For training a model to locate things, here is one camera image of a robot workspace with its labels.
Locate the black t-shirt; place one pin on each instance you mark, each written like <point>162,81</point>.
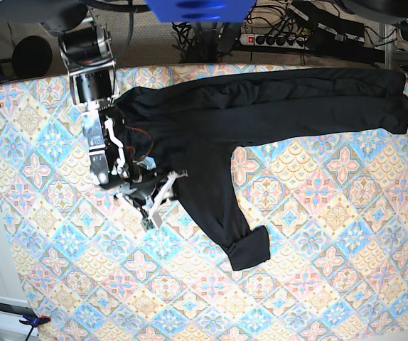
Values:
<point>195,126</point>

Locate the white floor box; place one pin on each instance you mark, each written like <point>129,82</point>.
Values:
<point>11,311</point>

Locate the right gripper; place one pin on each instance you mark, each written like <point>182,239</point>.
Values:
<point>147,189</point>

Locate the black round stool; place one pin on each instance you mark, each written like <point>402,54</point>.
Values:
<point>32,57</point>

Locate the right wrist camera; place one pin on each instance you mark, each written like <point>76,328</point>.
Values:
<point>151,222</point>

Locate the white power strip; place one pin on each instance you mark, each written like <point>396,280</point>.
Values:
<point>287,40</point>

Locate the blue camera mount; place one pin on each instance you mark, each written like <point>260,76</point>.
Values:
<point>175,11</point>

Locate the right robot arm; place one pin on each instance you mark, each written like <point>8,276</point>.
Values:
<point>85,48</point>

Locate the patterned tablecloth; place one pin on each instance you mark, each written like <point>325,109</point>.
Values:
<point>336,209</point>

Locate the blue clamp bottom left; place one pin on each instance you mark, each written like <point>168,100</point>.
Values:
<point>30,320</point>

